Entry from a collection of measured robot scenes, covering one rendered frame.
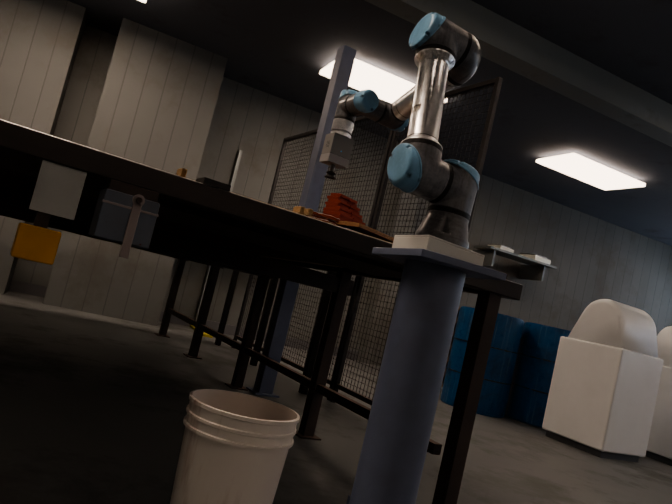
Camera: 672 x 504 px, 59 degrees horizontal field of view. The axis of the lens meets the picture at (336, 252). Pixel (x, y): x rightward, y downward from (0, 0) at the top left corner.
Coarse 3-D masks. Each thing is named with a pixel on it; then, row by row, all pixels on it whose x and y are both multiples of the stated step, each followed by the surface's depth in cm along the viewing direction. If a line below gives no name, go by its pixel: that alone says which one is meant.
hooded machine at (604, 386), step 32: (608, 320) 482; (640, 320) 485; (576, 352) 496; (608, 352) 471; (640, 352) 478; (576, 384) 489; (608, 384) 464; (640, 384) 474; (544, 416) 508; (576, 416) 481; (608, 416) 458; (640, 416) 476; (608, 448) 458; (640, 448) 478
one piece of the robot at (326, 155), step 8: (328, 136) 209; (336, 136) 206; (344, 136) 207; (328, 144) 207; (336, 144) 206; (344, 144) 207; (352, 144) 209; (328, 152) 205; (336, 152) 206; (344, 152) 208; (320, 160) 209; (328, 160) 204; (336, 160) 206; (344, 160) 208
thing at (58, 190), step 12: (48, 168) 139; (60, 168) 140; (72, 168) 142; (48, 180) 139; (60, 180) 141; (72, 180) 142; (84, 180) 143; (36, 192) 138; (48, 192) 139; (60, 192) 141; (72, 192) 142; (36, 204) 138; (48, 204) 140; (60, 204) 141; (72, 204) 142; (60, 216) 141; (72, 216) 142
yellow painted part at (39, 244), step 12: (36, 216) 139; (48, 216) 140; (24, 228) 135; (36, 228) 136; (24, 240) 135; (36, 240) 136; (48, 240) 138; (12, 252) 134; (24, 252) 135; (36, 252) 136; (48, 252) 138
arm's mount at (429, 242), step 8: (400, 240) 164; (408, 240) 160; (416, 240) 156; (424, 240) 153; (432, 240) 152; (440, 240) 153; (424, 248) 152; (432, 248) 152; (440, 248) 153; (448, 248) 154; (456, 248) 155; (464, 248) 156; (456, 256) 155; (464, 256) 156; (472, 256) 157; (480, 256) 158; (480, 264) 158
